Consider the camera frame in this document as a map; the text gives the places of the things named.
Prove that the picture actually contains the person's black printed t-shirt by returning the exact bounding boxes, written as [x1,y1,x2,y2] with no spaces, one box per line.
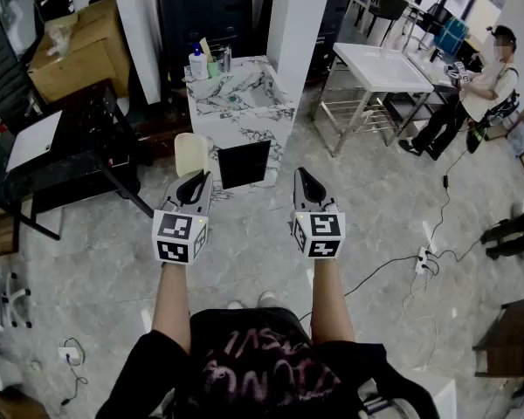
[95,306,440,419]

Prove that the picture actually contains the black floor cable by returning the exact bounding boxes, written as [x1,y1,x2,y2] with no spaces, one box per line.
[299,255,420,322]

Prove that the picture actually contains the brown wooden stool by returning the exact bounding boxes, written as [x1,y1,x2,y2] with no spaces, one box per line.
[472,294,524,379]

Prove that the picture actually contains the white chair base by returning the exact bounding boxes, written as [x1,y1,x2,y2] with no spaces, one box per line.
[0,259,32,344]

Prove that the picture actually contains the cream flat tool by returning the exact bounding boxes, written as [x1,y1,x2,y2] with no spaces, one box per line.
[199,37,216,64]

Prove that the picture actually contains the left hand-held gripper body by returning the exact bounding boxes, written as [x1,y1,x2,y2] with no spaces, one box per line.
[151,192,210,266]

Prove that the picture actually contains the dark chair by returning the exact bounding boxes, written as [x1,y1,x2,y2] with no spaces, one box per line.
[366,0,410,47]

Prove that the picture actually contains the black table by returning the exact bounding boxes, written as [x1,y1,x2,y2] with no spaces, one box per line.
[2,80,155,242]

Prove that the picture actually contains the white board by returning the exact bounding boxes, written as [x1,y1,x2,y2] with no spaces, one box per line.
[6,110,63,173]

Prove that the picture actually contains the person's left forearm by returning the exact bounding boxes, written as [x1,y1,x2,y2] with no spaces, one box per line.
[150,259,192,354]

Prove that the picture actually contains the black cabinet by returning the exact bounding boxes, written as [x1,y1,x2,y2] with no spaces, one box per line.
[155,0,263,83]

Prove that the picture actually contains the small white basin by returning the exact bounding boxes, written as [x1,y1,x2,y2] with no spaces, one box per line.
[408,50,464,93]

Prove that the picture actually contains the white pump bottle blue cap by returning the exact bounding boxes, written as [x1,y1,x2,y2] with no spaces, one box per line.
[188,42,210,80]

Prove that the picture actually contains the person's right leg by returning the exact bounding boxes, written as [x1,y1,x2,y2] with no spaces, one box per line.
[257,290,290,310]

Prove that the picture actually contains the cardboard box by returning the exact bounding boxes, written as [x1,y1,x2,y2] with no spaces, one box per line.
[27,0,132,104]

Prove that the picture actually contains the marble sink cabinet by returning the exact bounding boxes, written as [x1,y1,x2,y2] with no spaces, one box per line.
[183,54,296,191]

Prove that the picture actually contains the person's right forearm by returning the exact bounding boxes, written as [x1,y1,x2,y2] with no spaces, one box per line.
[309,258,356,347]

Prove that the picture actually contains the black office chair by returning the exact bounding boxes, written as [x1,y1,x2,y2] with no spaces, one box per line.
[465,92,521,155]

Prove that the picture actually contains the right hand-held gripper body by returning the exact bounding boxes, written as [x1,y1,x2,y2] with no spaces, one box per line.
[289,197,347,260]

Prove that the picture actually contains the blue bin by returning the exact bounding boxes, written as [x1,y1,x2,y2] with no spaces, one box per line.
[434,17,470,56]

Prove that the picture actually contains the metal basin stand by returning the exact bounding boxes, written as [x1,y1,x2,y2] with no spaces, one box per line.
[311,65,433,157]

